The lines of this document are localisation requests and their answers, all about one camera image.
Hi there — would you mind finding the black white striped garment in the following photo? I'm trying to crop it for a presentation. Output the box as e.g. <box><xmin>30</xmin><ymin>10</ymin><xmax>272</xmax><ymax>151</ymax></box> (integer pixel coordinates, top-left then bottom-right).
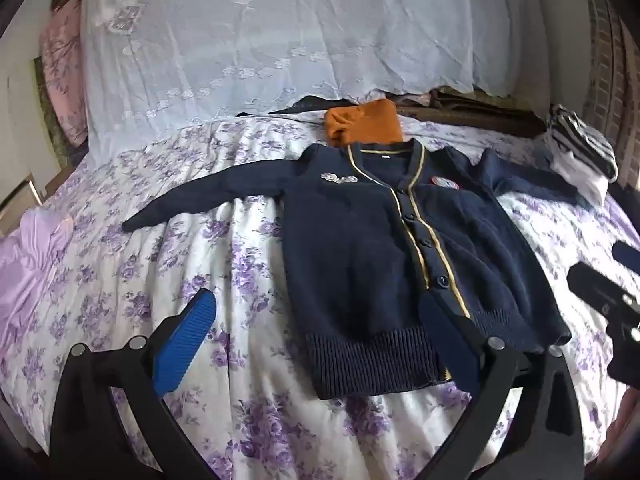
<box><xmin>546</xmin><ymin>104</ymin><xmax>620</xmax><ymax>183</ymax></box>

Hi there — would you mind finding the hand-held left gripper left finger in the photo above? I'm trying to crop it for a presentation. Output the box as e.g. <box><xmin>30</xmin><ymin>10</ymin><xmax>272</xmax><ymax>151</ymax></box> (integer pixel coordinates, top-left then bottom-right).
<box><xmin>49</xmin><ymin>287</ymin><xmax>218</xmax><ymax>480</ymax></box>

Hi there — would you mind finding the plaid curtain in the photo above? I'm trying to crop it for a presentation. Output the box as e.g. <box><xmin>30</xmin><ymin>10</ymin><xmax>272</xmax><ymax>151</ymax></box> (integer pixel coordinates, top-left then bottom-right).
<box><xmin>582</xmin><ymin>0</ymin><xmax>640</xmax><ymax>191</ymax></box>

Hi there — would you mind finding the orange garment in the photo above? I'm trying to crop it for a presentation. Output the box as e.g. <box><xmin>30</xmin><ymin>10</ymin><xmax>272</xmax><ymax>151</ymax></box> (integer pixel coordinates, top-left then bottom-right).
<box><xmin>324</xmin><ymin>99</ymin><xmax>405</xmax><ymax>148</ymax></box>

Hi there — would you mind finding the purple floral bedsheet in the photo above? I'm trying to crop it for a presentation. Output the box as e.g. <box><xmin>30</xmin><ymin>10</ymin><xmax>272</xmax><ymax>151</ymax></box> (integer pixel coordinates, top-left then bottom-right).
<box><xmin>0</xmin><ymin>110</ymin><xmax>640</xmax><ymax>480</ymax></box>

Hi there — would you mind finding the pink floral pillow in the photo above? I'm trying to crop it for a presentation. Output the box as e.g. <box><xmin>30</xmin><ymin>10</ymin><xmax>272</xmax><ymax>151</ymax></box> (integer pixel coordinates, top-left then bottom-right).
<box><xmin>40</xmin><ymin>0</ymin><xmax>90</xmax><ymax>148</ymax></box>

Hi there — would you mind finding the dark cloth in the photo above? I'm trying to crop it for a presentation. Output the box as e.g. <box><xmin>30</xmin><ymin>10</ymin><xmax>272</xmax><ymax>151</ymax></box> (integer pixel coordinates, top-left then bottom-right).
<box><xmin>235</xmin><ymin>94</ymin><xmax>328</xmax><ymax>117</ymax></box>

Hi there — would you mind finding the lilac satin cloth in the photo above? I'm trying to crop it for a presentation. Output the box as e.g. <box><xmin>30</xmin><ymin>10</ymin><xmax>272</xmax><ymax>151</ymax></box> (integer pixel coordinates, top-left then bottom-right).
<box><xmin>0</xmin><ymin>207</ymin><xmax>76</xmax><ymax>361</ymax></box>

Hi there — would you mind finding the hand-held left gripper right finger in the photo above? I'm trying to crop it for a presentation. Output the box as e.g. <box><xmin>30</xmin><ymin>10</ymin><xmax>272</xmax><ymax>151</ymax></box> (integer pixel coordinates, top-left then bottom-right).
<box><xmin>419</xmin><ymin>290</ymin><xmax>586</xmax><ymax>480</ymax></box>

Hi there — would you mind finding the white lace cloth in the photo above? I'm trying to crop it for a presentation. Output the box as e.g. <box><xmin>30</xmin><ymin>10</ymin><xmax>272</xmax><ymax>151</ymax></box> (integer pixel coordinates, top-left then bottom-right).
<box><xmin>80</xmin><ymin>0</ymin><xmax>546</xmax><ymax>171</ymax></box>

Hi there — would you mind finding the navy knit cardigan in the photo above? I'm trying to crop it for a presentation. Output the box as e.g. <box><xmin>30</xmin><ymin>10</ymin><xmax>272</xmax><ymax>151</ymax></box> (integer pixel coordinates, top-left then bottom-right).
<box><xmin>121</xmin><ymin>139</ymin><xmax>593</xmax><ymax>401</ymax></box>

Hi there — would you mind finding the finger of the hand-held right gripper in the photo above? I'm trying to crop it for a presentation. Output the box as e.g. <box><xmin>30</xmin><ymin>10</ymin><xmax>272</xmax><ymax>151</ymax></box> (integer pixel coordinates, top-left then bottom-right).
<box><xmin>612</xmin><ymin>240</ymin><xmax>640</xmax><ymax>277</ymax></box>
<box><xmin>567</xmin><ymin>261</ymin><xmax>640</xmax><ymax>318</ymax></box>

